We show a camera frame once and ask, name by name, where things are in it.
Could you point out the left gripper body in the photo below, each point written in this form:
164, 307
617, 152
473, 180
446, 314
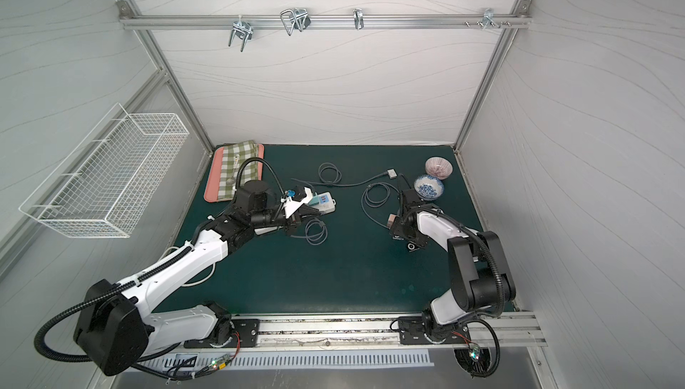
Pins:
294, 218

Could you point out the pink striped bowl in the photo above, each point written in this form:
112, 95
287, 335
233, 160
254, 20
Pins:
439, 168

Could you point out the metal crossbar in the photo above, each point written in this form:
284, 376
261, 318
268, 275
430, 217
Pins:
356, 20

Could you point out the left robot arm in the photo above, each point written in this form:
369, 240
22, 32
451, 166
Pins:
117, 327

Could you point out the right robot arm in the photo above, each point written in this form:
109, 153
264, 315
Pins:
480, 279

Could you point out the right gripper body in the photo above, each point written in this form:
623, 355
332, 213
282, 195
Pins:
403, 234

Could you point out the green checkered cloth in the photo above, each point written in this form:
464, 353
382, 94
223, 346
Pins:
232, 158

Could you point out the blue patterned bowl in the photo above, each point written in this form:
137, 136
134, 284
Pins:
428, 187

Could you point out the white wire basket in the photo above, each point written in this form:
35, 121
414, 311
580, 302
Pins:
101, 189

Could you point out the aluminium front rail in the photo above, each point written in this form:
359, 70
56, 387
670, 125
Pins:
343, 332

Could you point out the pink tray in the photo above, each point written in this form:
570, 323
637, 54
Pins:
211, 189

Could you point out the white colourful power strip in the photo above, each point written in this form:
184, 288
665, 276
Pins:
324, 203

